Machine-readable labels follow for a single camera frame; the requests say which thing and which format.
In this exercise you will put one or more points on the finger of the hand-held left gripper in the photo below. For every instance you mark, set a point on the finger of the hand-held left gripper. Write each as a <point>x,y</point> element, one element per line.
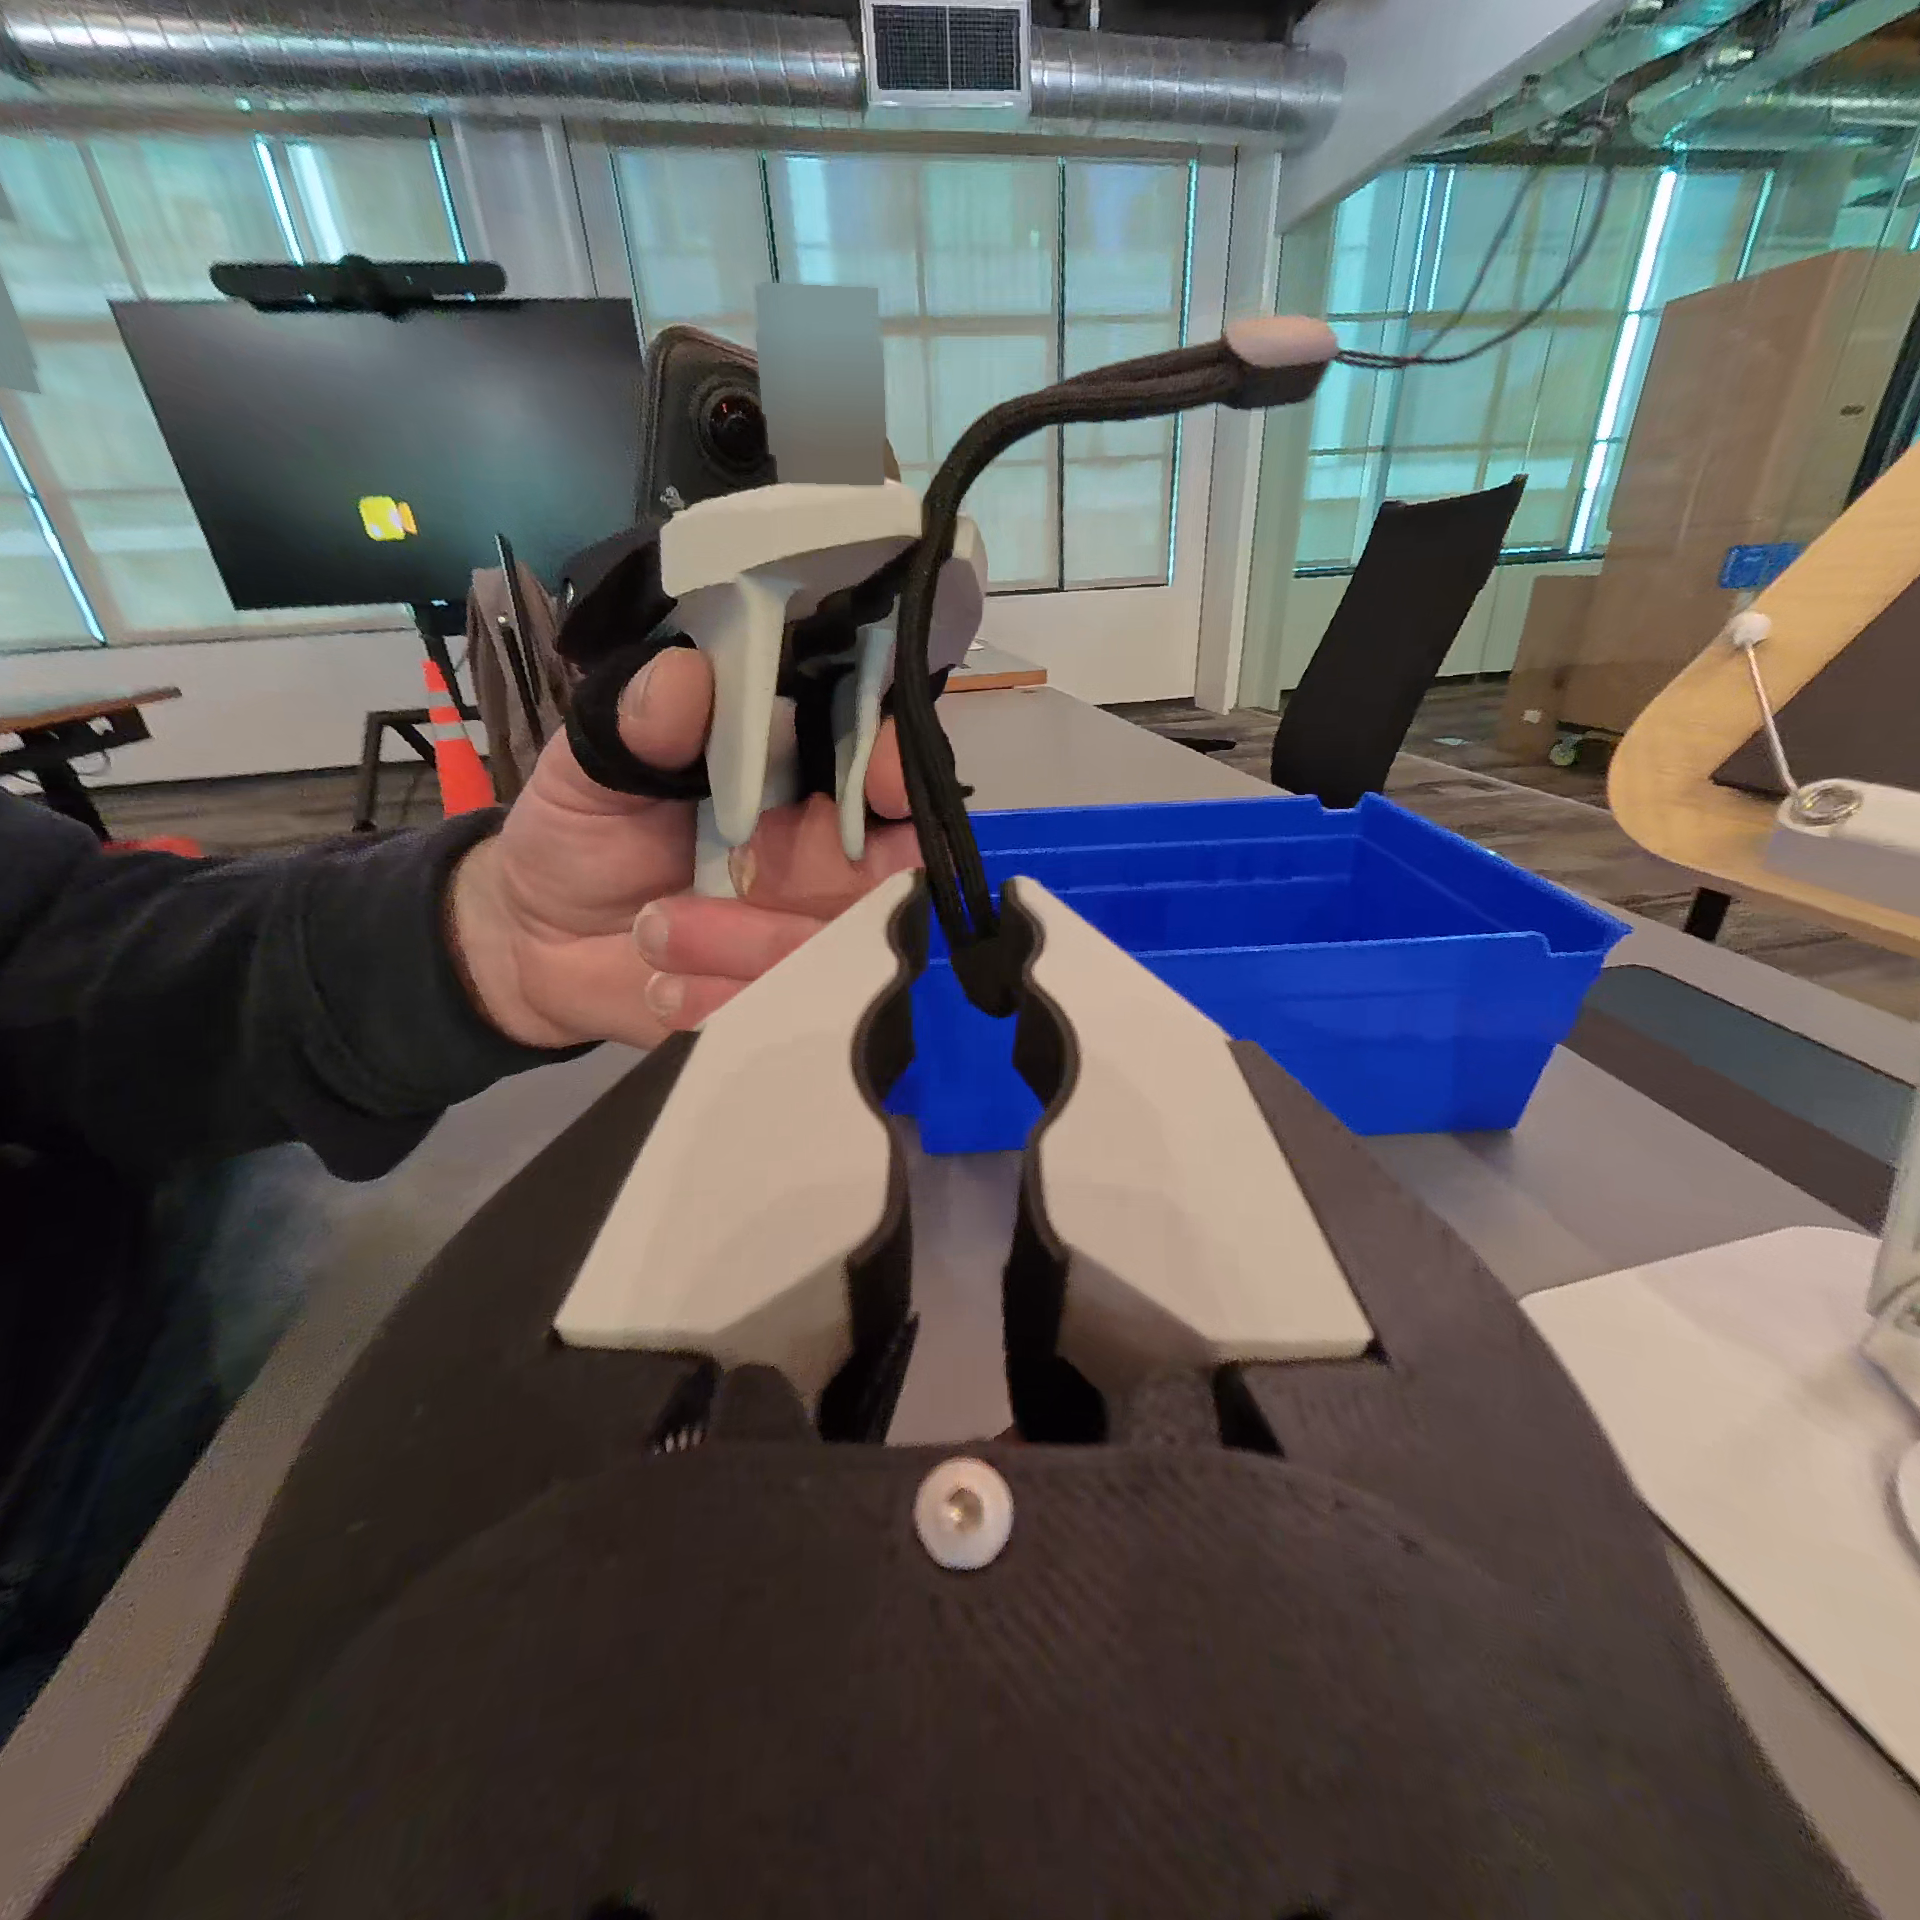
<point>810,540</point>

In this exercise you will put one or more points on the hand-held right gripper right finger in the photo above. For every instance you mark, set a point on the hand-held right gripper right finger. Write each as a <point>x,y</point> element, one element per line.
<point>1201,1200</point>

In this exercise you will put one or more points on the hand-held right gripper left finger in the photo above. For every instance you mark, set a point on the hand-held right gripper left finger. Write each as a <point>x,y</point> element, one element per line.
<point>736,1200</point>

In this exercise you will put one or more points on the large blue bin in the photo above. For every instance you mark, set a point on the large blue bin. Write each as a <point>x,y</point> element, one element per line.
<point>1350,960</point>

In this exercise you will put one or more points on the person's left forearm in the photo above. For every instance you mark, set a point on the person's left forearm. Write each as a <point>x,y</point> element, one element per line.
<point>211,991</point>

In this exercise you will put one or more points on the person's left hand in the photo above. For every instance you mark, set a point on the person's left hand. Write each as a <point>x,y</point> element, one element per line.
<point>587,900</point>

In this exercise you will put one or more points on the small wooden table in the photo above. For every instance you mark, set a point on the small wooden table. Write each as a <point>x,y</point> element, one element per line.
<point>997,672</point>

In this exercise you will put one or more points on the brown padded seat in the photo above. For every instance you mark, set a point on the brown padded seat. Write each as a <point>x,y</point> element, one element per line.
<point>516,677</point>

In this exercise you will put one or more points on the black tv screen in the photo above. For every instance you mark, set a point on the black tv screen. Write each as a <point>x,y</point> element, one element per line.
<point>360,450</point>

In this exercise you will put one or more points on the ceiling vent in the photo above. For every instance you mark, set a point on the ceiling vent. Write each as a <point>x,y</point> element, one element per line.
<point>946,54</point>

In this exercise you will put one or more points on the silver ceiling pipe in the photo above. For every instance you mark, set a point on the silver ceiling pipe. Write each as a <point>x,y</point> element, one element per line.
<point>451,54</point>

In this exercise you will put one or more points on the white stand base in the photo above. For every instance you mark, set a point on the white stand base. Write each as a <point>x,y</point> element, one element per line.
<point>1740,1441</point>

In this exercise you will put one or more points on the black chair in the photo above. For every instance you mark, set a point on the black chair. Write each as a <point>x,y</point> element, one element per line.
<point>1397,630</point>

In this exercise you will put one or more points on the dark wooden side table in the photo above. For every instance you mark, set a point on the dark wooden side table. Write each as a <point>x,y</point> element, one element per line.
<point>77,720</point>

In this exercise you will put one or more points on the cardboard panel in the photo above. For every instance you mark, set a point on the cardboard panel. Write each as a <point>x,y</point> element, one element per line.
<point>1740,450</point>

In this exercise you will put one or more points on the black camera bar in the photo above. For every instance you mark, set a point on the black camera bar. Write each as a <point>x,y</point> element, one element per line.
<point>355,282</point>

